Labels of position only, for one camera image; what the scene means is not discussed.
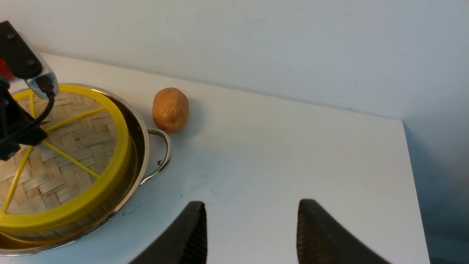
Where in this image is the black camera cable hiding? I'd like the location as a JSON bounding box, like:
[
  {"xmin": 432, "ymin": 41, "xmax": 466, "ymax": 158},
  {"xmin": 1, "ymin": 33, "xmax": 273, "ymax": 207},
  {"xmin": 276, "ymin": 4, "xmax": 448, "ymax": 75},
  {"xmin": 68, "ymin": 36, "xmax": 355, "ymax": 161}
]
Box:
[{"xmin": 0, "ymin": 75, "xmax": 56, "ymax": 145}]

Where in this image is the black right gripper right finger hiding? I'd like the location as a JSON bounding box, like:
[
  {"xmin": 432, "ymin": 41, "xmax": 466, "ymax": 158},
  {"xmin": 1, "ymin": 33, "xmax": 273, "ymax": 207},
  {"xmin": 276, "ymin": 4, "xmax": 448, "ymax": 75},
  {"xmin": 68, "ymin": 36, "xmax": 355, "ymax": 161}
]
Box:
[{"xmin": 296, "ymin": 199, "xmax": 389, "ymax": 264}]

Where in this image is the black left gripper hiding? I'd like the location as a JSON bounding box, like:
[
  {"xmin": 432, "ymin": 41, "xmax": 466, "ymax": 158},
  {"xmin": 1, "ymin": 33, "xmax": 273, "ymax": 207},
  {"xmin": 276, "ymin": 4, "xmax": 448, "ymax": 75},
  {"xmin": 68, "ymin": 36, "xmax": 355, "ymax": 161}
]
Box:
[{"xmin": 0, "ymin": 77, "xmax": 48, "ymax": 161}]

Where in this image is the yellow woven bamboo steamer lid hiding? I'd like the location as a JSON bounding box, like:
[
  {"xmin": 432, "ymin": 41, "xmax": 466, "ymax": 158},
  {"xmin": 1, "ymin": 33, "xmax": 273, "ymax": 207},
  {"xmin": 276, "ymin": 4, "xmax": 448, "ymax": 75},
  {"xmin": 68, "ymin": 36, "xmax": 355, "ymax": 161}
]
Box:
[{"xmin": 1, "ymin": 84, "xmax": 134, "ymax": 242}]

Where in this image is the brown potato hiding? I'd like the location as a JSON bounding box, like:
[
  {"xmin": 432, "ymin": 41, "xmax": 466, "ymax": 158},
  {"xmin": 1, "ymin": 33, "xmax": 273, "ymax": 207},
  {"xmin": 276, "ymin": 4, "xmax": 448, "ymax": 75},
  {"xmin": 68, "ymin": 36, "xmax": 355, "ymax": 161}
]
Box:
[{"xmin": 151, "ymin": 87, "xmax": 189, "ymax": 134}]

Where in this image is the stainless steel pot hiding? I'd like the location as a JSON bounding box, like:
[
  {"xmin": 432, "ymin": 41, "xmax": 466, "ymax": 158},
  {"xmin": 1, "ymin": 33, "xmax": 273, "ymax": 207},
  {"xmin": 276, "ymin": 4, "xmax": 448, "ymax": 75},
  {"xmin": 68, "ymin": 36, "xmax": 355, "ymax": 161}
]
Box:
[{"xmin": 1, "ymin": 85, "xmax": 171, "ymax": 257}]

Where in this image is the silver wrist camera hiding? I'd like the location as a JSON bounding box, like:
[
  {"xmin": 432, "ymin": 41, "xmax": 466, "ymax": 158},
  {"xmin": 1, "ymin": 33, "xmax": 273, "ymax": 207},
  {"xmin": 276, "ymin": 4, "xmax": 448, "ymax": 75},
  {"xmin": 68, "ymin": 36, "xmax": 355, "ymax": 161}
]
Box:
[{"xmin": 0, "ymin": 21, "xmax": 59, "ymax": 100}]

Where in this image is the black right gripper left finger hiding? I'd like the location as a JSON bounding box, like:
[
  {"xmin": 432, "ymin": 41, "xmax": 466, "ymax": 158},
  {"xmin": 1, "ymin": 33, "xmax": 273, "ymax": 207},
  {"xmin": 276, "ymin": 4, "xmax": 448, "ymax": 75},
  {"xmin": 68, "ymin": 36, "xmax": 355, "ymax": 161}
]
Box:
[{"xmin": 131, "ymin": 201, "xmax": 208, "ymax": 264}]

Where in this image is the red bell pepper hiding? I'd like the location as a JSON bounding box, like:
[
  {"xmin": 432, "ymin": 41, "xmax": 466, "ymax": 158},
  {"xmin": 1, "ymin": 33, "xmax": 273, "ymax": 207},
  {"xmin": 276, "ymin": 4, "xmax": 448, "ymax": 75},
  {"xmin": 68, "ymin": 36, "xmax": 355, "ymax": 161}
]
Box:
[{"xmin": 0, "ymin": 58, "xmax": 15, "ymax": 80}]

